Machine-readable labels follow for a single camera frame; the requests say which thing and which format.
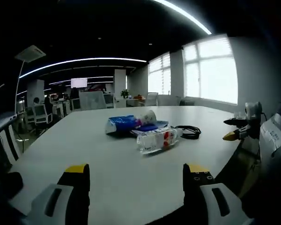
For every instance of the white table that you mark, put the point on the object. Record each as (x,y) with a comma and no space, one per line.
(121,173)

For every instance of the wipes pack blue lid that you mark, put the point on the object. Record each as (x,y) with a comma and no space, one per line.
(150,127)

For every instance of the white mesh office chair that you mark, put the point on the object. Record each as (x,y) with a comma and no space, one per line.
(42,114)

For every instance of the large bright window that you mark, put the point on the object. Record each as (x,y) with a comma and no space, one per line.
(215,70)

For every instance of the narrow window with blinds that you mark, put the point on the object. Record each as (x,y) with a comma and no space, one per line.
(159,75)

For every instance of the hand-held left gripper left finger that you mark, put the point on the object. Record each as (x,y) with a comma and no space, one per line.
(61,199)

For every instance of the ceiling air conditioner vent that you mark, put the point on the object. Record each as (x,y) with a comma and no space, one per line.
(30,54)

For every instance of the clear plastic water bottle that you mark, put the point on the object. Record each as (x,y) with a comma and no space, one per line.
(157,141)

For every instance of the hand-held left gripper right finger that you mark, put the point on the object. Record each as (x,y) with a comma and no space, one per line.
(201,199)

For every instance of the long curved ceiling light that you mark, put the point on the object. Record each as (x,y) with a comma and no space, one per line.
(84,60)

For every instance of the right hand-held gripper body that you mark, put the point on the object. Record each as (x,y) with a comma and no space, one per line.
(254,110)

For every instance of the blue plastic tissue pack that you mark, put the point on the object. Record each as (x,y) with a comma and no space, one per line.
(119,123)

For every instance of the green potted plant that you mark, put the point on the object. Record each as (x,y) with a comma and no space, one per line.
(125,93)

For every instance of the bright overhead ceiling light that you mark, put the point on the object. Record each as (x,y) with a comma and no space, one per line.
(187,14)

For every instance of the white wall screen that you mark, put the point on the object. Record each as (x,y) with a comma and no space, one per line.
(79,83)

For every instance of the white paper cup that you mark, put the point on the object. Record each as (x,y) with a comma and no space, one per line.
(148,116)

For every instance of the translucent white chair back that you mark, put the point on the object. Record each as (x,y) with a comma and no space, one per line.
(92,100)

